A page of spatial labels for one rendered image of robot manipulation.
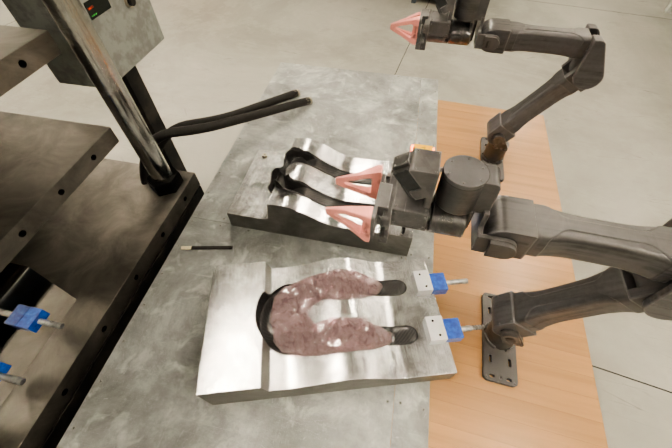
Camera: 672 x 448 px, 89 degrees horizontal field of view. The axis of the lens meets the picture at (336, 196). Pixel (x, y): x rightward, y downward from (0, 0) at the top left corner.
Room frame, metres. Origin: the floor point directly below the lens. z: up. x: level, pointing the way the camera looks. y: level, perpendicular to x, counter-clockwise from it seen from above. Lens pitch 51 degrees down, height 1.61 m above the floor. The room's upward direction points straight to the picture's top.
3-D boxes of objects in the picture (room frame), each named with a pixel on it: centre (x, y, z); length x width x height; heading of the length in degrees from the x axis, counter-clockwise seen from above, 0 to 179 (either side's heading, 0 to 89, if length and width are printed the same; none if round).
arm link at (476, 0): (0.87, -0.35, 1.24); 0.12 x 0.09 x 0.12; 75
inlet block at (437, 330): (0.25, -0.26, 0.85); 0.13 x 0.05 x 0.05; 96
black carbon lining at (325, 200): (0.62, 0.01, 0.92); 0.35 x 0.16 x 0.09; 78
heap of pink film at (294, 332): (0.27, 0.01, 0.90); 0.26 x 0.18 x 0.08; 96
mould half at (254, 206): (0.63, 0.03, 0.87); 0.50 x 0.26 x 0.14; 78
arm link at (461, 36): (0.88, -0.32, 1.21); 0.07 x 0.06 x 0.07; 75
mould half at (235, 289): (0.27, 0.02, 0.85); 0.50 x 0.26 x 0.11; 96
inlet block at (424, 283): (0.35, -0.25, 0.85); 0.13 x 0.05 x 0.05; 96
